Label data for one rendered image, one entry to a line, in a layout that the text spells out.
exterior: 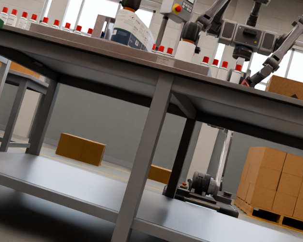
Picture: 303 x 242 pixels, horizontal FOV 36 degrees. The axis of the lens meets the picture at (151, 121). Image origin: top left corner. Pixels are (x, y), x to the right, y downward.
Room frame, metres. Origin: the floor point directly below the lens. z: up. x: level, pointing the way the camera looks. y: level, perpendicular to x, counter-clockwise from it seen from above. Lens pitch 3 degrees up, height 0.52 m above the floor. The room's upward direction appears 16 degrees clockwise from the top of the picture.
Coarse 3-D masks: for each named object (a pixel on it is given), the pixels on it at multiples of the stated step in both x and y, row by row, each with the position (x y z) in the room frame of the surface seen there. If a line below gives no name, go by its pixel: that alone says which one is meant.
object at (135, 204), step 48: (0, 48) 2.40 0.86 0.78; (48, 48) 1.93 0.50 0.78; (48, 96) 3.18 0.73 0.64; (192, 96) 1.83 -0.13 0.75; (240, 96) 1.76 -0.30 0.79; (144, 144) 1.82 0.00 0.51; (288, 144) 2.87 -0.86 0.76; (48, 192) 1.89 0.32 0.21; (96, 192) 2.24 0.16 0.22; (144, 192) 2.86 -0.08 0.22; (192, 240) 1.77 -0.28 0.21; (240, 240) 2.06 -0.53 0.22; (288, 240) 2.57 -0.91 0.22
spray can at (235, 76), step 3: (237, 66) 2.56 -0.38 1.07; (240, 66) 2.56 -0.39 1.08; (237, 69) 2.56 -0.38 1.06; (240, 69) 2.56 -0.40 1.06; (234, 72) 2.55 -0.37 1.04; (237, 72) 2.55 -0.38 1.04; (231, 75) 2.57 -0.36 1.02; (234, 75) 2.55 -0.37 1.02; (237, 75) 2.55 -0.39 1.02; (240, 75) 2.56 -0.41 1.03; (231, 78) 2.56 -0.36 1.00; (234, 78) 2.55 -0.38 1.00; (237, 78) 2.55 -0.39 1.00; (231, 81) 2.56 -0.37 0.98; (234, 81) 2.55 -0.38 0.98; (237, 81) 2.55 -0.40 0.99
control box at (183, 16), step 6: (168, 0) 2.69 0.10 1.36; (174, 0) 2.66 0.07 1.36; (180, 0) 2.69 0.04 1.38; (186, 0) 2.72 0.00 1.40; (162, 6) 2.72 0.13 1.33; (168, 6) 2.68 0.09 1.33; (174, 6) 2.66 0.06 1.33; (192, 6) 2.76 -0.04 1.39; (162, 12) 2.71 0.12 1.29; (168, 12) 2.67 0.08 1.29; (174, 12) 2.67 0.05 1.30; (180, 12) 2.71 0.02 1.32; (186, 12) 2.74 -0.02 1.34; (174, 18) 2.75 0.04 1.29; (180, 18) 2.72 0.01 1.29; (186, 18) 2.75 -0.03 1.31
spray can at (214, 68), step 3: (213, 60) 2.60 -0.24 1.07; (216, 60) 2.58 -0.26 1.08; (213, 63) 2.59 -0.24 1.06; (216, 63) 2.59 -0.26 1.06; (210, 66) 2.59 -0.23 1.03; (213, 66) 2.58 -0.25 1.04; (216, 66) 2.58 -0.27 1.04; (210, 69) 2.58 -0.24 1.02; (213, 69) 2.58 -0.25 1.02; (216, 69) 2.58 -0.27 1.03; (213, 72) 2.58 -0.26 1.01; (216, 72) 2.58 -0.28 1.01; (213, 75) 2.58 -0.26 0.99
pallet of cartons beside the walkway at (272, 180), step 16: (256, 160) 6.08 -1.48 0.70; (272, 160) 5.77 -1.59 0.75; (288, 160) 5.77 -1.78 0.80; (256, 176) 5.82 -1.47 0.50; (272, 176) 5.77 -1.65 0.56; (288, 176) 5.76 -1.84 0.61; (240, 192) 6.54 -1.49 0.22; (256, 192) 5.77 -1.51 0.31; (272, 192) 5.76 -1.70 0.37; (288, 192) 5.76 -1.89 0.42; (240, 208) 6.30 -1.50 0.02; (272, 208) 5.77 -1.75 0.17; (288, 208) 5.76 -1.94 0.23; (288, 224) 6.02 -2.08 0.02
